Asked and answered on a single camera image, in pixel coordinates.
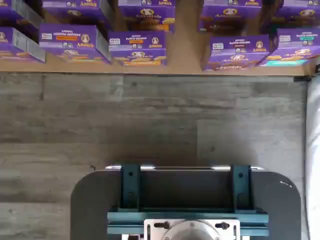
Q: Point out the silver xArm robot arm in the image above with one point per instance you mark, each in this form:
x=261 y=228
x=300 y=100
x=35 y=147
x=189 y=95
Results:
x=190 y=231

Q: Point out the dark grey robot base platform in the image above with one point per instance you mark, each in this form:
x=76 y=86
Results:
x=90 y=200

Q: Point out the purple bunny box orange label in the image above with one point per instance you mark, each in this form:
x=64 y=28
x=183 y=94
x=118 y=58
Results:
x=137 y=50

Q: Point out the wooden shelf board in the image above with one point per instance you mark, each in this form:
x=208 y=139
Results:
x=185 y=50

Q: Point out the purple bunny box brown label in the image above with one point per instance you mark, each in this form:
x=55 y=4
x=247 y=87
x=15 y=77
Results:
x=237 y=53

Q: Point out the purple Annie's box brown print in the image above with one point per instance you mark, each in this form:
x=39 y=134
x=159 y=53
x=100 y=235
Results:
x=147 y=15
x=230 y=15

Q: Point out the purple Annie's box orange label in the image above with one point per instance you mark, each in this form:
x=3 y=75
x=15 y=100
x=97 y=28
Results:
x=70 y=37

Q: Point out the purple Annie's snack box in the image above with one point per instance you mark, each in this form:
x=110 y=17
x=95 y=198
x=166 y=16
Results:
x=75 y=7
x=297 y=15

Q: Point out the purple bunny box teal label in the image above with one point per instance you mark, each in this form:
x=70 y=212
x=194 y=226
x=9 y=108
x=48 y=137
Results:
x=295 y=47

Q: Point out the purple snack box grey side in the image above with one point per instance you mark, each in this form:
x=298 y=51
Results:
x=15 y=12
x=10 y=45

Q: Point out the silver mounting plate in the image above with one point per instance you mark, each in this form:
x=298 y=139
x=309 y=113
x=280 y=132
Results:
x=152 y=232

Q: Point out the white fabric sheet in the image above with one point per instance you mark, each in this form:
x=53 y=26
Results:
x=313 y=150

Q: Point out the silver platform edge rail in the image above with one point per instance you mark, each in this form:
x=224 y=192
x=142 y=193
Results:
x=175 y=167

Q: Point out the teal metal mounting frame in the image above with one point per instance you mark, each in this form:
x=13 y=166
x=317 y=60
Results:
x=130 y=187

